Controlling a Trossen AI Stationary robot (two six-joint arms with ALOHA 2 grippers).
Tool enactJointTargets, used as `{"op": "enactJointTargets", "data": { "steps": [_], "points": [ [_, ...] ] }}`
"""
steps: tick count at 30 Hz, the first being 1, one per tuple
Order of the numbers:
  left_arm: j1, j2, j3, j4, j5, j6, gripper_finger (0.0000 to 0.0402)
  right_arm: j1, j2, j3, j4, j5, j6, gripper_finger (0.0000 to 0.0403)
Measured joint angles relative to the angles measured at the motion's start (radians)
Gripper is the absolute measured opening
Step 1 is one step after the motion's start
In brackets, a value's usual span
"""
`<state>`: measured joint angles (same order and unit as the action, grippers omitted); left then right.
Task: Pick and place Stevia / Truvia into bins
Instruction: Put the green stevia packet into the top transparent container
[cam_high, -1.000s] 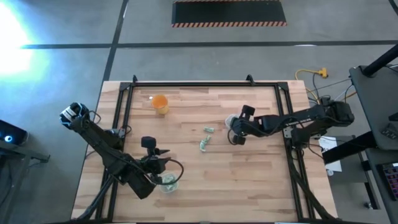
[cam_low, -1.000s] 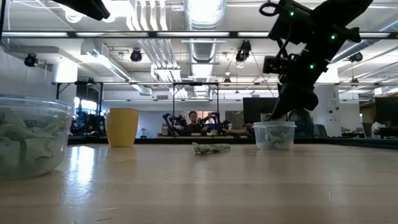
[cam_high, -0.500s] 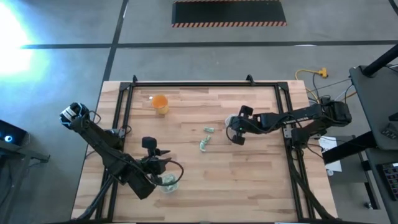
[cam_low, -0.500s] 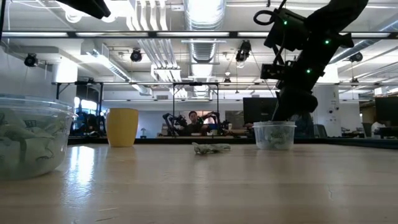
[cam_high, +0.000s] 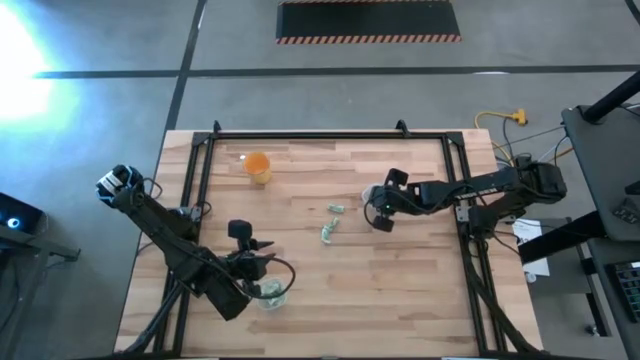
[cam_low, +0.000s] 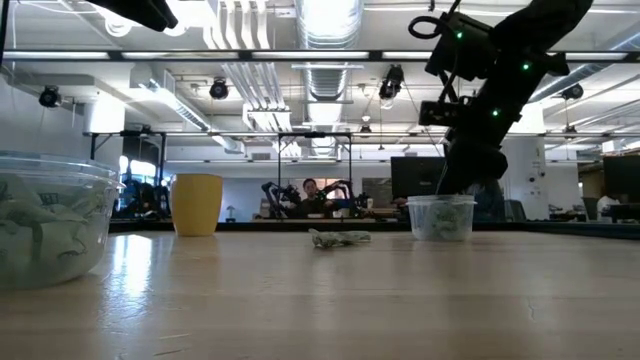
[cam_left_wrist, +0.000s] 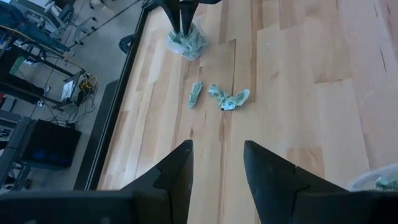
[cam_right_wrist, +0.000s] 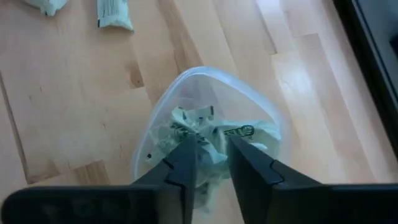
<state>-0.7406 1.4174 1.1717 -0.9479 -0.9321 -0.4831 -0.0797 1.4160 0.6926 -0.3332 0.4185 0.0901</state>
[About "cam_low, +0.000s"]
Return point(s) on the yellow cup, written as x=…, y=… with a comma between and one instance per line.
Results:
x=196, y=205

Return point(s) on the black computer monitor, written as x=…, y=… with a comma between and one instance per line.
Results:
x=415, y=175
x=622, y=175

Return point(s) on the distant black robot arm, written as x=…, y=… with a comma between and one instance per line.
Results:
x=280, y=197
x=345, y=197

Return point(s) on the small clear plastic container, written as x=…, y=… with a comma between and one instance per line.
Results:
x=415, y=220

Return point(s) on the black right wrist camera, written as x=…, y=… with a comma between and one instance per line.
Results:
x=442, y=113

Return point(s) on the distant black rig frame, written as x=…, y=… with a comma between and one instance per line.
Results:
x=315, y=134
x=91, y=165

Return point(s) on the person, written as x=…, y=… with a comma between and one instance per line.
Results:
x=312, y=202
x=607, y=205

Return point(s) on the black ceiling spotlight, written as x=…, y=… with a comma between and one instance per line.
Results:
x=48, y=97
x=391, y=82
x=219, y=89
x=572, y=92

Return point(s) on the clear plastic bowl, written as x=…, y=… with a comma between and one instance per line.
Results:
x=107, y=167

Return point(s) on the white building pillar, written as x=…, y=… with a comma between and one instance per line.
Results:
x=530, y=170

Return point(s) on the black table frame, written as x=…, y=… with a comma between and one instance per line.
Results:
x=550, y=229

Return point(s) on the silver ventilation duct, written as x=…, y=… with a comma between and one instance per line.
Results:
x=327, y=80

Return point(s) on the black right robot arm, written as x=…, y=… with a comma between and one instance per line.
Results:
x=520, y=60

